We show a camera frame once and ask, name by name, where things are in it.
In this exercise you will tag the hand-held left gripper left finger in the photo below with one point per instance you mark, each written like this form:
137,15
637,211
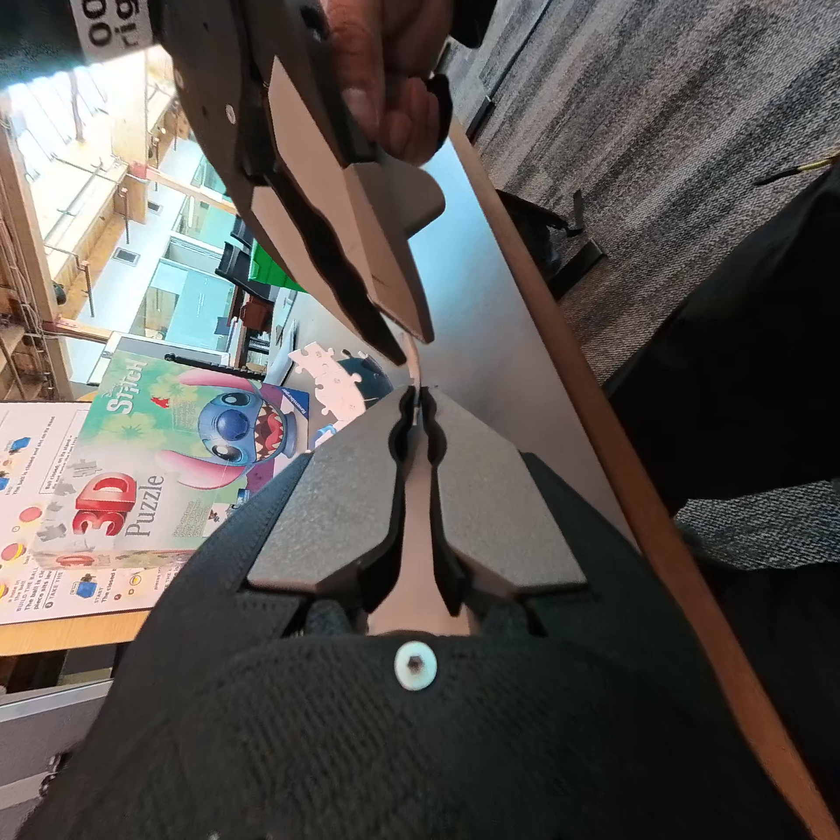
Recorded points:
328,518

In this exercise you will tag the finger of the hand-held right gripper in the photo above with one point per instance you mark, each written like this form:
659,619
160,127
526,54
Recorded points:
289,243
308,144

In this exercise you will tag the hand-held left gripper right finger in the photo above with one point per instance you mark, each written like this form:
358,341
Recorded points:
505,518

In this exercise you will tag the partly built white puzzle ball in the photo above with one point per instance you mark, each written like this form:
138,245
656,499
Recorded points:
328,384

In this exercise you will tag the white puzzle piece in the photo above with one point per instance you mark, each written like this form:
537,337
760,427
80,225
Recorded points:
412,367

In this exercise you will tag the cartoon puzzle box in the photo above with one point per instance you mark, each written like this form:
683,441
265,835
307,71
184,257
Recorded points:
164,459

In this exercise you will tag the person's right hand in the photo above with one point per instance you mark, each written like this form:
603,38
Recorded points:
387,52

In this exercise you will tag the green board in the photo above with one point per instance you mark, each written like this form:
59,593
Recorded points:
272,269

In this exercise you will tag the black office chair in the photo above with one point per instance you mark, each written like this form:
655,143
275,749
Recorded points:
564,262

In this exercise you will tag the round wooden table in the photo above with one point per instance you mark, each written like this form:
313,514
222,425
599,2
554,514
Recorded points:
65,633

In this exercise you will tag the printed instruction sheet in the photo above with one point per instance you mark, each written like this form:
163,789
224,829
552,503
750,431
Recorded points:
26,525

